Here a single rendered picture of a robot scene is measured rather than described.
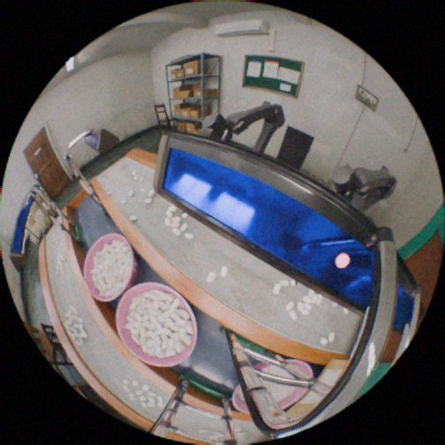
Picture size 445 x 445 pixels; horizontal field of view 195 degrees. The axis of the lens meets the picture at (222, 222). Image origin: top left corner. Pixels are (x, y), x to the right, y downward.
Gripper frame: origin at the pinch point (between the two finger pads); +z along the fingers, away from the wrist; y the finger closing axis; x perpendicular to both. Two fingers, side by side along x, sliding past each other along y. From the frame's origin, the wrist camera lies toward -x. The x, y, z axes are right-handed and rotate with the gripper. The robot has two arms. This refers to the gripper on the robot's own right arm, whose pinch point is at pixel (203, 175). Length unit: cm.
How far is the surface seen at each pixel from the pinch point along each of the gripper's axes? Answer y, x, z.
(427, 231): 93, -15, -28
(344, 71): 52, 40, -215
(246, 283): 33.2, -5.1, 23.7
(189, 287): 19.8, -14.1, 30.5
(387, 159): 150, 93, -157
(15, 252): -22, -66, 42
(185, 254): 11.4, -7.3, 26.4
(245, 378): 36, -35, 19
